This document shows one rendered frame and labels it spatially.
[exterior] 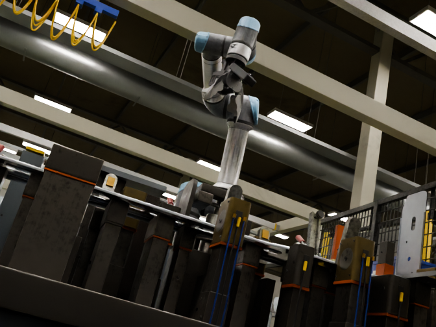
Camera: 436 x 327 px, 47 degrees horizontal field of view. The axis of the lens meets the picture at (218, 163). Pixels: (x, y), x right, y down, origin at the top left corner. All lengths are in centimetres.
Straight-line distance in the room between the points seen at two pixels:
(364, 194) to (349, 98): 491
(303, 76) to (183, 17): 128
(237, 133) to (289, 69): 289
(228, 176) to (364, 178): 810
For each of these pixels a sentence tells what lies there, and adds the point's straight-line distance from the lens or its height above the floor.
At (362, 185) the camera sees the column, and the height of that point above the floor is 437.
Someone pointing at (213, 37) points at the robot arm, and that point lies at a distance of 184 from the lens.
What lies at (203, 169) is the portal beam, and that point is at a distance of 805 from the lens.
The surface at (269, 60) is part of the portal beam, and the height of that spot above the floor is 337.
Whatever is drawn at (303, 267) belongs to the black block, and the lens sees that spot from 132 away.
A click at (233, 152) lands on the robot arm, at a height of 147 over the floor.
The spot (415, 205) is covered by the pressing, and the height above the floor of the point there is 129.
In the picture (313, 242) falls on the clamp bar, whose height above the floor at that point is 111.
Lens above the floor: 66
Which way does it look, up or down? 21 degrees up
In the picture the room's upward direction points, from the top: 14 degrees clockwise
